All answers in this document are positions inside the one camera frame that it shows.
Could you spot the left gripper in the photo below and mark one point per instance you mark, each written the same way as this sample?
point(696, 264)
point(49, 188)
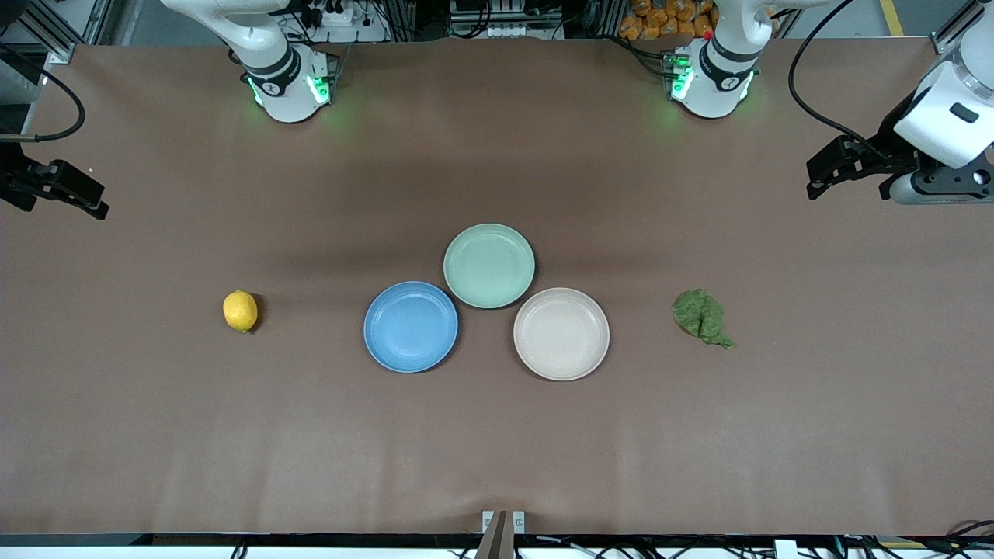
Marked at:
point(887, 158)

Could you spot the yellow lemon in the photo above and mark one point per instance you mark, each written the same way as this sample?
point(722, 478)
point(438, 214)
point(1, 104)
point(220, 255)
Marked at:
point(240, 310)

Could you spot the green lettuce leaf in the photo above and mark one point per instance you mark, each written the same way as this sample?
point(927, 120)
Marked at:
point(701, 314)

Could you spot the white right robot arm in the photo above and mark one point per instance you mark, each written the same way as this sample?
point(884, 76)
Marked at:
point(283, 85)

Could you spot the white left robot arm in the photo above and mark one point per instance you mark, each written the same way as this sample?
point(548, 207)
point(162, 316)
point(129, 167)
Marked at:
point(714, 81)

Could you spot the orange packaged items pile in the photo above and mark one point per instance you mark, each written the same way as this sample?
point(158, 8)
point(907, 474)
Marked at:
point(668, 19)

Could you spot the white power strip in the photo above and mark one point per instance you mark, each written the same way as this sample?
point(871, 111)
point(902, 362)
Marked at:
point(342, 19)

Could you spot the beige plate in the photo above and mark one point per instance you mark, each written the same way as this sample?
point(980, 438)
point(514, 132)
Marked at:
point(561, 334)

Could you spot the blue plate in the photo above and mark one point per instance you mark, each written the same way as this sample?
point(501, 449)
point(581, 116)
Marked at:
point(410, 326)

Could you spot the light green plate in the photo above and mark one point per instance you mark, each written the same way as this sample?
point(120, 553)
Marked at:
point(489, 265)

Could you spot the aluminium frame profile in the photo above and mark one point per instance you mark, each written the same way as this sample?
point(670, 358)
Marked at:
point(43, 31)
point(959, 27)

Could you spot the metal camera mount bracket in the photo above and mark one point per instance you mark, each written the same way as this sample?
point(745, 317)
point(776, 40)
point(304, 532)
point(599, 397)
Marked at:
point(501, 536)

